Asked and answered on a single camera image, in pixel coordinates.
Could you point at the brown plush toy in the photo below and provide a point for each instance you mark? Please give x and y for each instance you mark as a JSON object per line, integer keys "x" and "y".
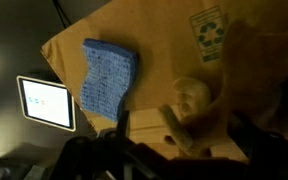
{"x": 250, "y": 76}

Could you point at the large brown cardboard box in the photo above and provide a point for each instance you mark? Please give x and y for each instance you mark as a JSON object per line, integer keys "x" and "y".
{"x": 164, "y": 36}

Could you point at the blue sponge cloth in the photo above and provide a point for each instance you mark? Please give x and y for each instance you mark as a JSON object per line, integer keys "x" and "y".
{"x": 109, "y": 80}

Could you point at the lit tablet screen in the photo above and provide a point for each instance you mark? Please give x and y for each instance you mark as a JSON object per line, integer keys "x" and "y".
{"x": 45, "y": 101}

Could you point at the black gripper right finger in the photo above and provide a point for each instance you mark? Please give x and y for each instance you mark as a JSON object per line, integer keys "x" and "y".
{"x": 250, "y": 143}

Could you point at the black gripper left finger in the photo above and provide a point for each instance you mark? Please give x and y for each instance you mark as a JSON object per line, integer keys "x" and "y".
{"x": 124, "y": 123}

